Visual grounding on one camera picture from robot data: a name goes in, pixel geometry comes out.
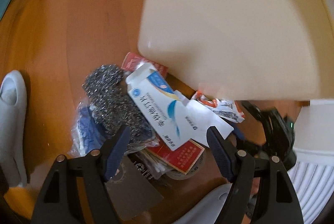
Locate white orange wrapper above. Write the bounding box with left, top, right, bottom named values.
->
left=191, top=91, right=245, bottom=123

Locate blue item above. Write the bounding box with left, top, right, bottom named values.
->
left=68, top=102, right=107, bottom=158

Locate red cigarette box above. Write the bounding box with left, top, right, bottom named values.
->
left=146, top=139, right=205, bottom=175

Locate white blue medicine box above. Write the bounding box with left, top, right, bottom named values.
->
left=126, top=63, right=233, bottom=151

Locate cotton swabs bag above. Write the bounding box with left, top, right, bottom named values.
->
left=135, top=149, right=173, bottom=179

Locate steel wool scrubber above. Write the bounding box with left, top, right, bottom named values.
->
left=83, top=64, right=156, bottom=149

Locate dark brown card sleeve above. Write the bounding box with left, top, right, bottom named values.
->
left=106, top=154, right=164, bottom=221

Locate white striped bedding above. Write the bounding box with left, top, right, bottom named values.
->
left=288, top=99, right=333, bottom=223

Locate grey slipper right foot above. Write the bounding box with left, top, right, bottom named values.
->
left=173, top=183, right=232, bottom=224

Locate grey slipper foot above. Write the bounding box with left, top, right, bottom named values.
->
left=1, top=70, right=27, bottom=188
left=173, top=183, right=232, bottom=224

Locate clear tape roll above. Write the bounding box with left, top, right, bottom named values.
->
left=165, top=150, right=210, bottom=181

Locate grey slipper left foot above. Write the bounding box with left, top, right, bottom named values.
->
left=1, top=70, right=27, bottom=188

